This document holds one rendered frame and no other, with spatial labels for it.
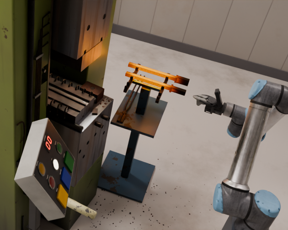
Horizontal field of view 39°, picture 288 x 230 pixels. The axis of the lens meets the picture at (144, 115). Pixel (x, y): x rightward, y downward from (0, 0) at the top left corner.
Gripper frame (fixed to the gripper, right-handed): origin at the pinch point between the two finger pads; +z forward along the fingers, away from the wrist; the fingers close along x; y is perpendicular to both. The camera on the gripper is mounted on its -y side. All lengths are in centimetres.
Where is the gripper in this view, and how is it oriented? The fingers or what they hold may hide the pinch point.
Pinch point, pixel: (195, 95)
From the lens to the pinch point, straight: 262.3
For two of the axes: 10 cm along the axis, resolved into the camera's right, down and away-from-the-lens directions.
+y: -1.9, 7.5, 6.3
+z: -9.4, -3.2, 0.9
